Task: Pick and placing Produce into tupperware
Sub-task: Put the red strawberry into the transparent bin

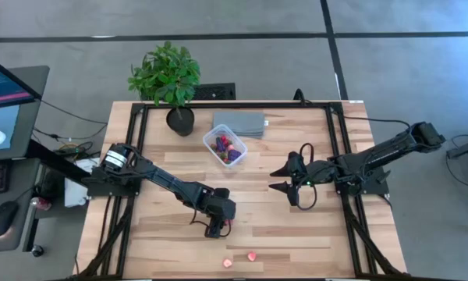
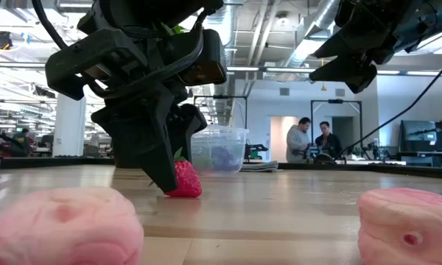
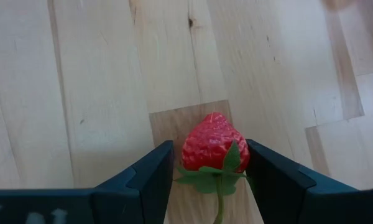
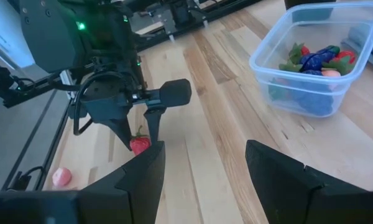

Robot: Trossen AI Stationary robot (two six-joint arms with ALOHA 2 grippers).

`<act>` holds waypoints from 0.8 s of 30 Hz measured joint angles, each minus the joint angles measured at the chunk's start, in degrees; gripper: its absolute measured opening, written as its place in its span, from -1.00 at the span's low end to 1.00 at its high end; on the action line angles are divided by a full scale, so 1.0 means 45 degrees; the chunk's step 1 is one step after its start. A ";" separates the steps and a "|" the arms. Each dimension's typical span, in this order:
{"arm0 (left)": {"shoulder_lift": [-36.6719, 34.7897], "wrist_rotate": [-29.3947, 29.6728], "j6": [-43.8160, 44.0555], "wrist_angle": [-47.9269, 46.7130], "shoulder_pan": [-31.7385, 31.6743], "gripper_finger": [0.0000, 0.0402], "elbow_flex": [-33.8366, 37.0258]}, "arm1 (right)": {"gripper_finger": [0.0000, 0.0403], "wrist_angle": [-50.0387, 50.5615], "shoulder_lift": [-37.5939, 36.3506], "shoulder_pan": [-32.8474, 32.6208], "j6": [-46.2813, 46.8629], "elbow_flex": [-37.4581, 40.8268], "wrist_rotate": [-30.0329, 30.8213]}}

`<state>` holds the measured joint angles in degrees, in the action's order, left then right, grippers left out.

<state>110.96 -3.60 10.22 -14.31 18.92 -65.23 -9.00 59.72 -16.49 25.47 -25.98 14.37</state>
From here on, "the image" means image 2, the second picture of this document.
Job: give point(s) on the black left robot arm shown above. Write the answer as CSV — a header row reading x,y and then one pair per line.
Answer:
x,y
140,14

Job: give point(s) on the toy strawberry with long stem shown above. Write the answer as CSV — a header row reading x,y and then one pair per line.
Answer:
x,y
188,180

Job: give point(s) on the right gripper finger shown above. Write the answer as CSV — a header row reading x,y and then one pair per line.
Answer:
x,y
340,47
335,71

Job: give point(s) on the black aluminium table frame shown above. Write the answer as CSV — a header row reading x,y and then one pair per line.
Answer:
x,y
59,162

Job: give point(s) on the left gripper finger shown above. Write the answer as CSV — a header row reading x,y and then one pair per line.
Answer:
x,y
143,140
189,121

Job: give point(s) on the pale door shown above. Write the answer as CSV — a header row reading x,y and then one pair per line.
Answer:
x,y
278,140

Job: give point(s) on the person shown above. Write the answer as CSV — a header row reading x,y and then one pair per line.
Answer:
x,y
296,141
22,143
329,141

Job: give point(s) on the clear plastic tupperware container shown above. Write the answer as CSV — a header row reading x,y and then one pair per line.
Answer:
x,y
228,141

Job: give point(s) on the white ceiling sensor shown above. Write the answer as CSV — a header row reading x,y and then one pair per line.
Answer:
x,y
282,21

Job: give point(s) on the black ceiling device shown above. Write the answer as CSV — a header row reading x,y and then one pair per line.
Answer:
x,y
1,39

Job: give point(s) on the silver ventilation duct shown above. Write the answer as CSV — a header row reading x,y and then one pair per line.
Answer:
x,y
230,99
316,22

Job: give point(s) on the grey wall vent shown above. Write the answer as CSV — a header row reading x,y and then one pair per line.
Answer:
x,y
284,91
339,92

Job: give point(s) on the dark background monitor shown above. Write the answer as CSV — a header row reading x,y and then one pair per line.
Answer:
x,y
423,138

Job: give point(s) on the black background rig frame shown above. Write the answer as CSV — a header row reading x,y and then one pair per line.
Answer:
x,y
224,96
335,101

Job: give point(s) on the pink toy peach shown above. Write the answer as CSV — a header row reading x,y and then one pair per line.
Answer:
x,y
405,228
62,228

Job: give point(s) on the black background robot arm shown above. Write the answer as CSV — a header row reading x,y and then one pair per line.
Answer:
x,y
256,151

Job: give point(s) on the grey folded cloth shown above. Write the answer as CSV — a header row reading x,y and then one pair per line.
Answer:
x,y
259,166

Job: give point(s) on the blue robot equipment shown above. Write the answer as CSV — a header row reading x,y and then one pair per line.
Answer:
x,y
313,150

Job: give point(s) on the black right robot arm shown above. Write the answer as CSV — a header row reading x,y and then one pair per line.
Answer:
x,y
438,18

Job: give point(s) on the white pillar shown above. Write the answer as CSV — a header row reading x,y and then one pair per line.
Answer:
x,y
70,129

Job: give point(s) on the dark door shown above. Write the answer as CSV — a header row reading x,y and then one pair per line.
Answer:
x,y
348,129

